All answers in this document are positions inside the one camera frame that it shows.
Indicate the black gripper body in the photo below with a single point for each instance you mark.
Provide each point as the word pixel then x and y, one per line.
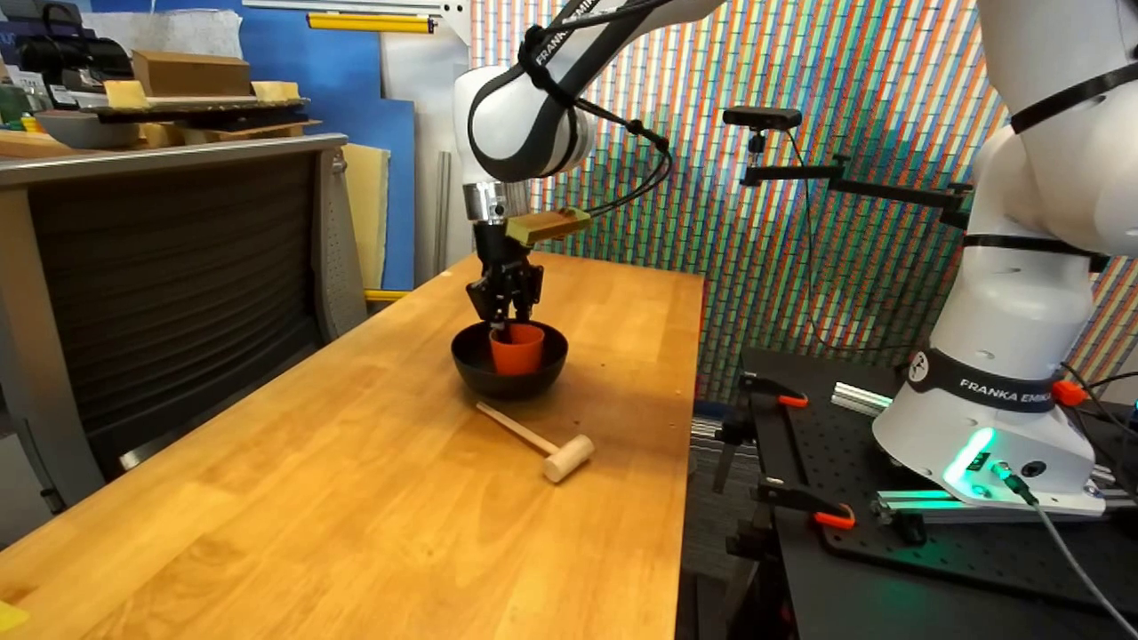
pixel 508 273

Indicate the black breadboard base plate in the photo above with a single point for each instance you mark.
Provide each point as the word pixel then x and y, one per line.
pixel 899 579

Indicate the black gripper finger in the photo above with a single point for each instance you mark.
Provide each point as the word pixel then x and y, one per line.
pixel 495 318
pixel 522 310

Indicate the wooden mallet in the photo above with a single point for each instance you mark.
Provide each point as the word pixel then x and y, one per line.
pixel 559 462

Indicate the orange cup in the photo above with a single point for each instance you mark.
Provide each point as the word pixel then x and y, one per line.
pixel 518 351

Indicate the wrist camera with wooden mount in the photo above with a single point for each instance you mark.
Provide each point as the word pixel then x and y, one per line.
pixel 528 229

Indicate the black bowl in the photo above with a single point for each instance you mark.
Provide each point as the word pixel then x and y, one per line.
pixel 470 353

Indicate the orange black clamp rear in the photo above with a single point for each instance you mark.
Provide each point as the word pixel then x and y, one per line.
pixel 772 393

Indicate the cardboard box on shelf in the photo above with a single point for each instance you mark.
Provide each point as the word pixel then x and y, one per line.
pixel 191 74

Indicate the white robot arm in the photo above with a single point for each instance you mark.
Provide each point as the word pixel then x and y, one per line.
pixel 1055 190

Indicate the orange black clamp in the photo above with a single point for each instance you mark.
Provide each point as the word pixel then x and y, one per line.
pixel 794 496
pixel 772 393

